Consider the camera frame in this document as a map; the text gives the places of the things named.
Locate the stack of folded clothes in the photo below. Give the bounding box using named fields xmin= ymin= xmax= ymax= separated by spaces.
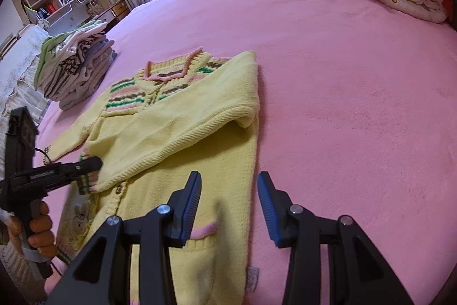
xmin=35 ymin=20 xmax=118 ymax=111

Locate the person's left forearm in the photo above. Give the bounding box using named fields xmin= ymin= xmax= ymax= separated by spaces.
xmin=0 ymin=216 xmax=40 ymax=295

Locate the pink bed sheet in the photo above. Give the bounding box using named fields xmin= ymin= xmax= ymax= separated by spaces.
xmin=34 ymin=0 xmax=457 ymax=305

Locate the small wooden drawer cabinet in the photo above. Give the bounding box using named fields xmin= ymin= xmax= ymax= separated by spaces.
xmin=106 ymin=0 xmax=131 ymax=24

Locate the white lace cover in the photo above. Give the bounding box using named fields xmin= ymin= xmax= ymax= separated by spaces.
xmin=0 ymin=24 xmax=51 ymax=114

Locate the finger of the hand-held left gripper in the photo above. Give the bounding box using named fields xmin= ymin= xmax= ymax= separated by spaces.
xmin=52 ymin=156 xmax=104 ymax=189

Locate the person's left hand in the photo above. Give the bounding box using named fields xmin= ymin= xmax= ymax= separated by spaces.
xmin=9 ymin=201 xmax=56 ymax=256

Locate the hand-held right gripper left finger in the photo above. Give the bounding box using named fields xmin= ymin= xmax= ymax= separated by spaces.
xmin=46 ymin=171 xmax=203 ymax=305

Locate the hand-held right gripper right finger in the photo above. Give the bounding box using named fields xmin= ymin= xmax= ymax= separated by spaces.
xmin=258 ymin=171 xmax=415 ymax=305

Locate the yellow striped knit sweater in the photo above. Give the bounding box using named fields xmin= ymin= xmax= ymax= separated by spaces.
xmin=47 ymin=47 xmax=260 ymax=305

